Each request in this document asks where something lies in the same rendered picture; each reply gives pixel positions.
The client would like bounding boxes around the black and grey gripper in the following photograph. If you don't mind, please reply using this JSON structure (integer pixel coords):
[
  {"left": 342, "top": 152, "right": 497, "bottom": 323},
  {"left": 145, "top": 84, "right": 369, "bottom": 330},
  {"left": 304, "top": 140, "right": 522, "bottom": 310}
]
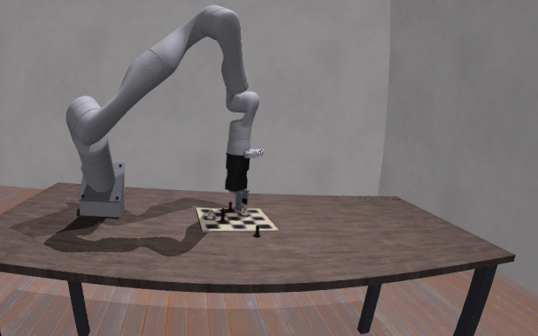
[{"left": 225, "top": 138, "right": 264, "bottom": 211}]

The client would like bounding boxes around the cream and black chessboard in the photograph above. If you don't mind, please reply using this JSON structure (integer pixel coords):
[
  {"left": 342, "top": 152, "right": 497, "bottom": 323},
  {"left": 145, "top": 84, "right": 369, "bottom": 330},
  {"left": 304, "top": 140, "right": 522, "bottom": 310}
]
[{"left": 196, "top": 208, "right": 279, "bottom": 233}]

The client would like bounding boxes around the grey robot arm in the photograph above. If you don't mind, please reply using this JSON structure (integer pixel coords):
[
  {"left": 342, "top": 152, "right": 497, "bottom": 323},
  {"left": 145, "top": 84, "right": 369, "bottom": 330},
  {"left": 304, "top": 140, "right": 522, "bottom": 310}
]
[{"left": 66, "top": 5, "right": 259, "bottom": 192}]

